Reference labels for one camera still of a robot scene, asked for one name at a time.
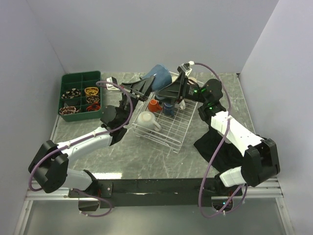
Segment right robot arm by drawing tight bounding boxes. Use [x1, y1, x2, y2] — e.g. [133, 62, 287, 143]
[156, 63, 280, 195]

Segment black base beam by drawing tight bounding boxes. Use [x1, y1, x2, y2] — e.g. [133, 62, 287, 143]
[68, 178, 238, 212]

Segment white wire dish rack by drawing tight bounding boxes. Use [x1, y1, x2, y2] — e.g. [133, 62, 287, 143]
[132, 101, 198, 153]

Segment orange ceramic mug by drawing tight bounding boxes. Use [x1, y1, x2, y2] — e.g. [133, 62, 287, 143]
[148, 99, 162, 113]

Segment black cloth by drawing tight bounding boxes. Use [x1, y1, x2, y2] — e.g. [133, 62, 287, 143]
[194, 129, 243, 173]

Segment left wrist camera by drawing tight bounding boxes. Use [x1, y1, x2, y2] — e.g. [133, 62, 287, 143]
[106, 77, 119, 91]

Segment dark navy glazed mug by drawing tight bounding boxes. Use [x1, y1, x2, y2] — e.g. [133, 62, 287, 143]
[162, 102, 175, 117]

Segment blue enamel mug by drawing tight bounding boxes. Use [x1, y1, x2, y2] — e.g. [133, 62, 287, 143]
[155, 94, 166, 102]

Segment tall beige tumbler cup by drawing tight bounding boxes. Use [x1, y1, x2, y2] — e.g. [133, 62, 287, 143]
[187, 77, 199, 87]

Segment gold bangles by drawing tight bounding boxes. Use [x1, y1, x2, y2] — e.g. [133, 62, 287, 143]
[84, 87, 99, 96]

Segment brown and cream cup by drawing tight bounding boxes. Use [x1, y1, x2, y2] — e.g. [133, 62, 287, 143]
[172, 76, 178, 84]

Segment white faceted mug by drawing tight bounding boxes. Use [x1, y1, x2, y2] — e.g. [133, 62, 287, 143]
[175, 100, 186, 110]

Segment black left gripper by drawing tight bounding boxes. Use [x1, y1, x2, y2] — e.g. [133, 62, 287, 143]
[119, 75, 156, 125]

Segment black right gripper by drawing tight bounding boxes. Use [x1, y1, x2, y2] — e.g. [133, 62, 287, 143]
[155, 71, 208, 105]

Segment black white bracelets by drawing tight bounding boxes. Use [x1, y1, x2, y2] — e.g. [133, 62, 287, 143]
[61, 88, 81, 99]

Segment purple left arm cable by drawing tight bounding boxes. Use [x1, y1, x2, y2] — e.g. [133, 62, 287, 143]
[28, 80, 134, 218]

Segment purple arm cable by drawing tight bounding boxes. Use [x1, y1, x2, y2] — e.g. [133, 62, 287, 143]
[194, 62, 247, 218]
[28, 80, 134, 218]

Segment cream mug grey handle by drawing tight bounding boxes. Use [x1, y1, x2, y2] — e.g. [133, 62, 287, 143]
[137, 111, 161, 132]

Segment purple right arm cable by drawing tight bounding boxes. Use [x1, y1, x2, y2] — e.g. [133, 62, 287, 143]
[194, 62, 247, 218]

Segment brown white bracelets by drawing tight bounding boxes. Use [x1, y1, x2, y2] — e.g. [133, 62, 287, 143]
[59, 105, 81, 115]

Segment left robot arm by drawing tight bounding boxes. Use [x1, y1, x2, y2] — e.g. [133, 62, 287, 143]
[28, 74, 156, 197]

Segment aluminium frame rail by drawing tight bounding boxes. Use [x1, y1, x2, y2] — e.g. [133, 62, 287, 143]
[14, 117, 92, 235]

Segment green divided organizer tray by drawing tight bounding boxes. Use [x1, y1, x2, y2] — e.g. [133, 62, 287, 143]
[58, 70, 102, 122]

